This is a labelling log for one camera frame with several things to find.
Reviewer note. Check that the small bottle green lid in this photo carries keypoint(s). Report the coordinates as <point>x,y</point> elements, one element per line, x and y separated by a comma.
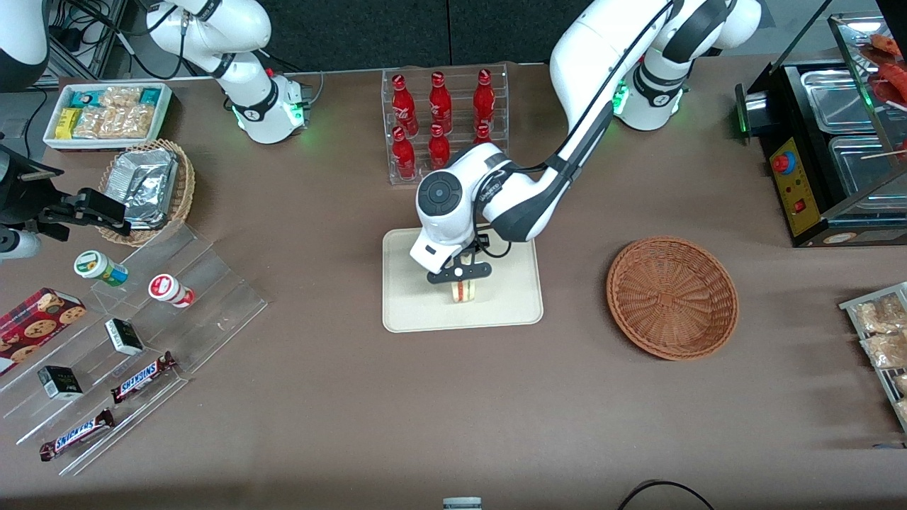
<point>99,268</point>

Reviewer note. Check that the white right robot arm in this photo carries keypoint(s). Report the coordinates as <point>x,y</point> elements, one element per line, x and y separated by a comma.
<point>248,92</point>

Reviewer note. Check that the triangle sandwich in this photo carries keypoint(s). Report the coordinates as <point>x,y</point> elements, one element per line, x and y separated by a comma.
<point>465,292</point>

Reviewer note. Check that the clear acrylic stepped stand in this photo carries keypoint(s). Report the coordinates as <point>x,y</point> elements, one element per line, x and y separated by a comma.
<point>212,312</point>

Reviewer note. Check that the silver foil pack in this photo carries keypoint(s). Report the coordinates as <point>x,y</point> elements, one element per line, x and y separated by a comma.
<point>147,216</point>
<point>142,173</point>

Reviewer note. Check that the red cookie box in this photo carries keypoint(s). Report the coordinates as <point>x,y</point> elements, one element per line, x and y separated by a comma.
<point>35,326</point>

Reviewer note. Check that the teal snack pack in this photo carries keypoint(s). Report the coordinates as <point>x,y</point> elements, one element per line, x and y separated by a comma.
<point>83,98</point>
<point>150,96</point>

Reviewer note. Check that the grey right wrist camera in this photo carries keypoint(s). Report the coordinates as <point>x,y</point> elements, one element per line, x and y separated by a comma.
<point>18,245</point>

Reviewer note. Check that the grey snack tray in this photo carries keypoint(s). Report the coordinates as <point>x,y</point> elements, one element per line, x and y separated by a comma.
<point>850,306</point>

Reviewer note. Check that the brown snickers bar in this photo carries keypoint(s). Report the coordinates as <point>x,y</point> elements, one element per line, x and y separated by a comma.
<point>76,435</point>
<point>142,377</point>

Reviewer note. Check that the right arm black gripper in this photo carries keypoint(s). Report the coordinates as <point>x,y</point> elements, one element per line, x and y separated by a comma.
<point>59,213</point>

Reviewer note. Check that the small bottle red lid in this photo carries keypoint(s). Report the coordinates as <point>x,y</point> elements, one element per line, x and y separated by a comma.
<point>168,290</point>

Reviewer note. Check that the clear nut brittle snack pack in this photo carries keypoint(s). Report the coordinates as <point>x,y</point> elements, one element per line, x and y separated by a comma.
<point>96,122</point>
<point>119,96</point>
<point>134,120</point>
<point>886,350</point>
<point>902,386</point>
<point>882,315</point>

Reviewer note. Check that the cream plastic serving tray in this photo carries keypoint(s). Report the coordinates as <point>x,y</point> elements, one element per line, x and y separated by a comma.
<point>510,297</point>

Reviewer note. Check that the small black box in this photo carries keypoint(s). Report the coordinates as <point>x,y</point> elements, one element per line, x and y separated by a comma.
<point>124,336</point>
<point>60,382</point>

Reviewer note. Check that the grey metal object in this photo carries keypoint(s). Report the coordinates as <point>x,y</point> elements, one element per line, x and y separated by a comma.
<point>462,504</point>

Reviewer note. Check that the steel warmer pan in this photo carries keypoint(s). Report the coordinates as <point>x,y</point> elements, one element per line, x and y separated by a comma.
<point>861,177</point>
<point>836,99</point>

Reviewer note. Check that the clear acrylic bottle rack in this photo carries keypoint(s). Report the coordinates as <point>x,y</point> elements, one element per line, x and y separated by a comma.
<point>460,177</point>

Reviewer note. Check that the black food warmer appliance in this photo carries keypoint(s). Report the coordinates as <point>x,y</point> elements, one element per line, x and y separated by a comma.
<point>797,191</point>

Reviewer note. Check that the red cola bottle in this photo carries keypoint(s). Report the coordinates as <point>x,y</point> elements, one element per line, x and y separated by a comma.
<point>482,136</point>
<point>441,106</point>
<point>439,152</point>
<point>484,103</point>
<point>404,159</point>
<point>404,106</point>

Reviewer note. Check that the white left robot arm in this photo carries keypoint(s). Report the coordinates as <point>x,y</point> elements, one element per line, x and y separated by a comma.
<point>588,57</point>

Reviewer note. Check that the yellow snack pack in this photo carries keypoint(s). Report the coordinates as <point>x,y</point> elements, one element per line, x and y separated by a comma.
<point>67,124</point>

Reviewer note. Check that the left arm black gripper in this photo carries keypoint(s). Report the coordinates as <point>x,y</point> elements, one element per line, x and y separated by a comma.
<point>475,248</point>

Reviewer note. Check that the small oval wicker basket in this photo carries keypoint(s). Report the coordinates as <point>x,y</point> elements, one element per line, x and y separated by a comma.
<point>186,191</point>

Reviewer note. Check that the large round wicker basket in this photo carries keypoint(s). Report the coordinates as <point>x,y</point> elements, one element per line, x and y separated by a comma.
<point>673,297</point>

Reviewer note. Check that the white snack tray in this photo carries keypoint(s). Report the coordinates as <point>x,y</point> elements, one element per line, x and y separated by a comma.
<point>164,117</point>

